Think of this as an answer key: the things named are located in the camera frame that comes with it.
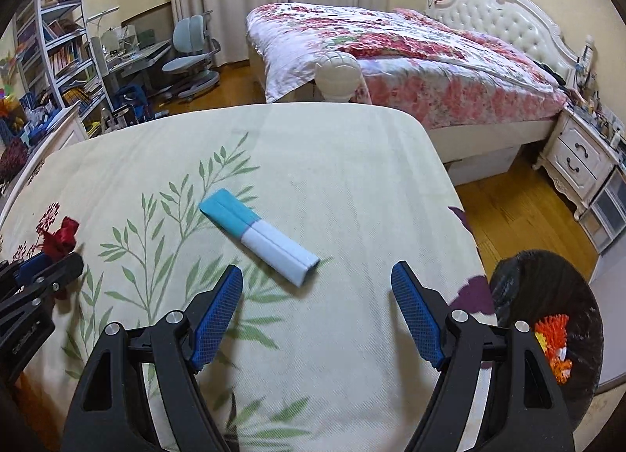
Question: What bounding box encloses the teal and white box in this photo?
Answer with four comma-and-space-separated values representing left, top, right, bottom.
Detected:
198, 188, 320, 287

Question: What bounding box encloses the white bookshelf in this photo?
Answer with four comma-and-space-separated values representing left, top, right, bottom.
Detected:
12, 0, 110, 138

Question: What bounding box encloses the white nightstand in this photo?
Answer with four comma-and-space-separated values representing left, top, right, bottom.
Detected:
532, 108, 619, 220

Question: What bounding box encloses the orange foam fruit net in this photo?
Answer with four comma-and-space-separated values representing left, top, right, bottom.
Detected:
534, 314, 573, 385

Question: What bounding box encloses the floral bed sheet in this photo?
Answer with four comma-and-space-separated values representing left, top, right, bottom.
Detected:
1, 104, 495, 451

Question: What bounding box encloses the white tufted headboard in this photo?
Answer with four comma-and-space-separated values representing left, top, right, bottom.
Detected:
425, 0, 595, 88

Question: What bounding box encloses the study desk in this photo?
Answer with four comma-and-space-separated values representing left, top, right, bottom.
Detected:
90, 25, 173, 104

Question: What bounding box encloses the dark red wrapper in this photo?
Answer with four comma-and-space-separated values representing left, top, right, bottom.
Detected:
39, 217, 79, 262

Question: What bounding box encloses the plastic drawer unit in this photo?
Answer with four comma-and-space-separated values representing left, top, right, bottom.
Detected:
579, 167, 626, 254

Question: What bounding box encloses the white bedpost ball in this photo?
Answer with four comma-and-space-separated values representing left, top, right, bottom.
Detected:
314, 51, 362, 102

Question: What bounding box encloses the bed with floral quilt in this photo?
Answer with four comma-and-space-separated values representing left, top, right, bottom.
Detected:
246, 3, 567, 163

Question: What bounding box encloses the light blue desk chair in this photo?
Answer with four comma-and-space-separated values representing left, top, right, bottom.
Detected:
161, 11, 221, 102

